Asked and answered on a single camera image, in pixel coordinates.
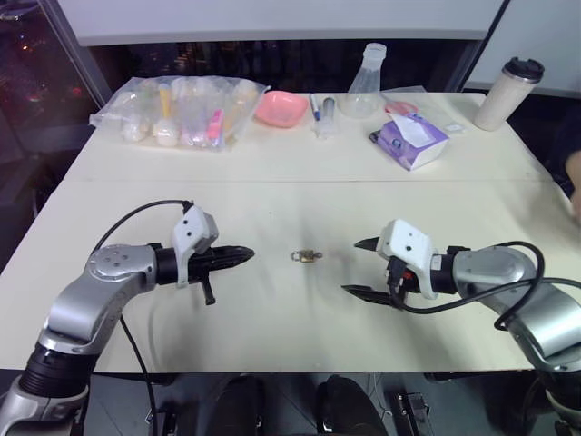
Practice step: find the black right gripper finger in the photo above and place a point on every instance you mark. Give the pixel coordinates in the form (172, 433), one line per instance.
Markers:
(368, 244)
(370, 294)

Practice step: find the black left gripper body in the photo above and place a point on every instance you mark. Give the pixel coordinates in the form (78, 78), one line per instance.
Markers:
(204, 265)

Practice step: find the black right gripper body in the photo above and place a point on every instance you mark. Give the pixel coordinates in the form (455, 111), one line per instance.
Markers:
(406, 286)

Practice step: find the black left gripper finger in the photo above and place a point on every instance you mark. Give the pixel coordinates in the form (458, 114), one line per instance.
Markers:
(231, 264)
(236, 252)

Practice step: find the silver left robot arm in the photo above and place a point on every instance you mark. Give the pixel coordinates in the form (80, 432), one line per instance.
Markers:
(104, 290)

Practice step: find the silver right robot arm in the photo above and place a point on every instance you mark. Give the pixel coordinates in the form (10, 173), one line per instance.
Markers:
(508, 281)

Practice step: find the person's bare forearm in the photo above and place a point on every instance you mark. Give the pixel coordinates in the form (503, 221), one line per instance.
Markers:
(575, 168)

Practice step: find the small brass padlock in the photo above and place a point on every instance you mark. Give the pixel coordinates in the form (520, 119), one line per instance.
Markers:
(305, 256)

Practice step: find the purple tissue pack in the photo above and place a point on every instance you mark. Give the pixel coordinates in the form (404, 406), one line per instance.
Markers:
(410, 143)

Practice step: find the dark rounded shape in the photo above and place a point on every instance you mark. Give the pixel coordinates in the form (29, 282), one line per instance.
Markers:
(347, 406)

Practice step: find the red round item in bag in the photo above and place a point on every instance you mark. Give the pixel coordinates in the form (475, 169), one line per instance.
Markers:
(401, 107)

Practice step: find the small white packet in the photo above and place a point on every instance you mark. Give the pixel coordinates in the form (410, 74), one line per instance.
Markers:
(457, 127)

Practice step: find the flat clear plastic bag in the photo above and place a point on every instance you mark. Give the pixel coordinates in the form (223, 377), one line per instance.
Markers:
(438, 113)

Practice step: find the blue and white pen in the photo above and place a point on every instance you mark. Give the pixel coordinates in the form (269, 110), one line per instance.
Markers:
(314, 106)

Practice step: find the clear plastic bag of items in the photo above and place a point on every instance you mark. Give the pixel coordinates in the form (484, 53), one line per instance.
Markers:
(181, 113)

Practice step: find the pink plastic bowl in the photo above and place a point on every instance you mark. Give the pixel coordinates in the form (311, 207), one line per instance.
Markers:
(279, 109)

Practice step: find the clear conical flask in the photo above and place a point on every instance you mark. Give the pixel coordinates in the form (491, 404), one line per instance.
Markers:
(365, 86)

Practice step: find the beige tumbler with black lid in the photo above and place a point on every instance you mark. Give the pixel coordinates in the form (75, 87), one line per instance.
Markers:
(504, 95)

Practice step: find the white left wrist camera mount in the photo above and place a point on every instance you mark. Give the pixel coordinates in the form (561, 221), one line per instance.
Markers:
(190, 231)

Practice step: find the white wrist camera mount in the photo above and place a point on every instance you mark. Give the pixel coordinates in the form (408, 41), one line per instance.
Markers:
(190, 231)
(408, 245)

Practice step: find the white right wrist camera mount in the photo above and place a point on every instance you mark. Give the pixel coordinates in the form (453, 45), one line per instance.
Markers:
(408, 245)

